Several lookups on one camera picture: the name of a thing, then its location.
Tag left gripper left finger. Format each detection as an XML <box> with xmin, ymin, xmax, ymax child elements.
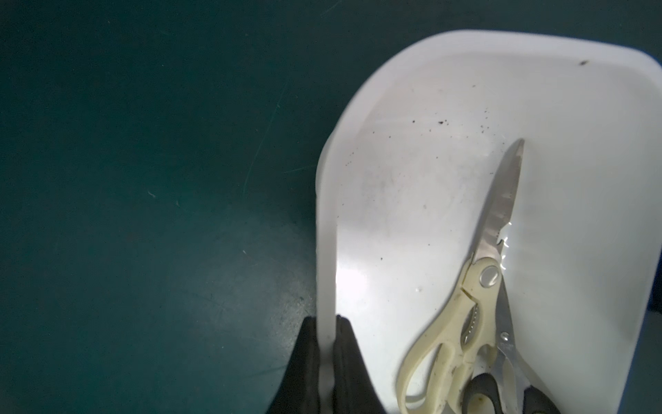
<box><xmin>267</xmin><ymin>317</ymin><xmax>320</xmax><ymax>414</ymax></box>

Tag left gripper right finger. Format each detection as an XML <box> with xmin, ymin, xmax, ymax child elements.
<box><xmin>333</xmin><ymin>315</ymin><xmax>385</xmax><ymax>414</ymax></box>

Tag cream kitchen shears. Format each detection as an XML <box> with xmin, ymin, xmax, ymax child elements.
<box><xmin>396</xmin><ymin>138</ymin><xmax>525</xmax><ymax>413</ymax></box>

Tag small black handled scissors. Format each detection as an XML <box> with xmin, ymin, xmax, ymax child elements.
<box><xmin>461</xmin><ymin>286</ymin><xmax>560</xmax><ymax>414</ymax></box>

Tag white plastic storage box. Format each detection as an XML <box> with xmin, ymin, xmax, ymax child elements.
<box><xmin>315</xmin><ymin>30</ymin><xmax>661</xmax><ymax>413</ymax></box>

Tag green table mat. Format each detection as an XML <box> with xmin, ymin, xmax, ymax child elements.
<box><xmin>1</xmin><ymin>1</ymin><xmax>661</xmax><ymax>413</ymax></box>

